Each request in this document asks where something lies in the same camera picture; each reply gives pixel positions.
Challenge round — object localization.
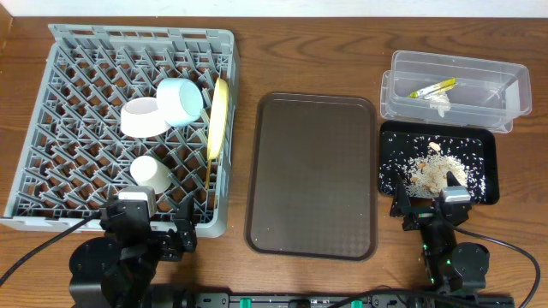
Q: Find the yellow plastic wrapper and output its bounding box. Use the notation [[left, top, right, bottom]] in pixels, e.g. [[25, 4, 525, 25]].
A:
[[408, 78, 457, 99]]

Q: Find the white round bowl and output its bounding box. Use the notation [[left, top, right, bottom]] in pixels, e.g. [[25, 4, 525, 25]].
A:
[[120, 97, 171, 138]]

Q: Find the yellow round plate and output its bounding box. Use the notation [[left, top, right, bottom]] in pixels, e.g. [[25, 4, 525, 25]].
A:
[[207, 78, 229, 161]]

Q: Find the light blue bowl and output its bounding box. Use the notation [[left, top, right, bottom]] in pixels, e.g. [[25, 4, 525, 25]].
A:
[[156, 78, 204, 127]]

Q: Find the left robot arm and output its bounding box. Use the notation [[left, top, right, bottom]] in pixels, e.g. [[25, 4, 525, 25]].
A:
[[69, 198, 197, 307]]

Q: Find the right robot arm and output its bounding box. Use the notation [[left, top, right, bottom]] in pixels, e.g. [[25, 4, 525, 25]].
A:
[[390, 173, 490, 294]]

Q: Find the spilled rice food waste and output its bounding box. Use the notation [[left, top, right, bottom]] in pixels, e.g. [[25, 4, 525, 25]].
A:
[[378, 131, 487, 203]]

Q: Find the black food waste tray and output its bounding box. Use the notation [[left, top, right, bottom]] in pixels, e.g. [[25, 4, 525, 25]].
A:
[[378, 121, 500, 204]]

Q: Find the clear plastic waste bin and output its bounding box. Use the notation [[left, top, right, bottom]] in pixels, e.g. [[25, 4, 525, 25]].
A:
[[380, 50, 532, 133]]

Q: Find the crumpled white tissue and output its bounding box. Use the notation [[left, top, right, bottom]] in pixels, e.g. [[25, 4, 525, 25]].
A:
[[429, 92, 451, 118]]

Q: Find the dark brown serving tray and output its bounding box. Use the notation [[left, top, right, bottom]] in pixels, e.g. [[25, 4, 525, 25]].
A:
[[245, 92, 378, 262]]

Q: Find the grey plastic dish rack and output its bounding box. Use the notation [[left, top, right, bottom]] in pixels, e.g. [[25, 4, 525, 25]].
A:
[[1, 24, 239, 238]]

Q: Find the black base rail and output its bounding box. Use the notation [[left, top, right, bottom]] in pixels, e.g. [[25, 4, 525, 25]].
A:
[[140, 284, 515, 308]]

